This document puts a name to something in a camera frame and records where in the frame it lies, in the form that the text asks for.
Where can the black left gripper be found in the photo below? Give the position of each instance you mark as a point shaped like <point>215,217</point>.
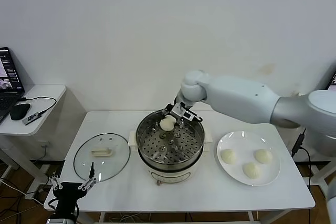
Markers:
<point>69,192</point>

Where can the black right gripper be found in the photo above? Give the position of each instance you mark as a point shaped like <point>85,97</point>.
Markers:
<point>179,108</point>

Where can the white steamed baozi bun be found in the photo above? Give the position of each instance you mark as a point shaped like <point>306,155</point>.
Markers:
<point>167,125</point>
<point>252,170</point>
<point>229,156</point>
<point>263,156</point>

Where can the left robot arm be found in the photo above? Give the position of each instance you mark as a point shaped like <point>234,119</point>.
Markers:
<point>61,221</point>

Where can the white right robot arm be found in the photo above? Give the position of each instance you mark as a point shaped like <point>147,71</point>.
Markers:
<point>236,98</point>

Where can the stainless steel steamer basket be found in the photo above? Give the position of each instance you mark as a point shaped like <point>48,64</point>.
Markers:
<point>195,132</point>

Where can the round glass pot lid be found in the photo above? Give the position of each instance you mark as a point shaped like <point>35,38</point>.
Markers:
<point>110,161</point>

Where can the white table leg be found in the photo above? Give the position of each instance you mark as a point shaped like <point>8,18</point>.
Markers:
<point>102,218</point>
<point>253,218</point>

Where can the cream electric cooker base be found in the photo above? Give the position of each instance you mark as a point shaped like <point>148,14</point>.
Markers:
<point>170,175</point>

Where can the grey usb dongle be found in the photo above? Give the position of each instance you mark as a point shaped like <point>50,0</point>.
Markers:
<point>31,118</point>

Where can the black computer mouse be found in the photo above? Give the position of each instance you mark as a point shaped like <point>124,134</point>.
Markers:
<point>19,111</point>

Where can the white round plate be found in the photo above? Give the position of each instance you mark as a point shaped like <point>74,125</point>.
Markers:
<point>262,140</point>

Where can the black laptop with mouse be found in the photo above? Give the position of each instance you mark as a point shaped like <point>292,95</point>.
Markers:
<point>8,103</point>

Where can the grey usb hub adapter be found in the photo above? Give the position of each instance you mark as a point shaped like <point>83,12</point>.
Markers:
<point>298,144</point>

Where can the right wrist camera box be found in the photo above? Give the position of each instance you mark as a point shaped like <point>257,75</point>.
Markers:
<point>191,117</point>

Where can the white wall socket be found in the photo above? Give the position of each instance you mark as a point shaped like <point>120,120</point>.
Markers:
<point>44,145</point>

